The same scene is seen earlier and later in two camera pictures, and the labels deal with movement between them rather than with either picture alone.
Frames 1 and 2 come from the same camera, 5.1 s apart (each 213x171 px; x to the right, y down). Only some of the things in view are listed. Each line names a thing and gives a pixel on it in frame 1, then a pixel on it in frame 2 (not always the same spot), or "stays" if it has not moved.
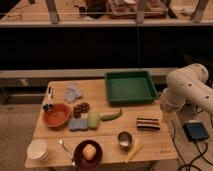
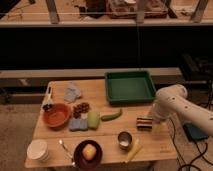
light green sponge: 93,120 stays
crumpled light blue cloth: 71,93 stays
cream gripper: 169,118 -> 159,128
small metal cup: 124,140 stays
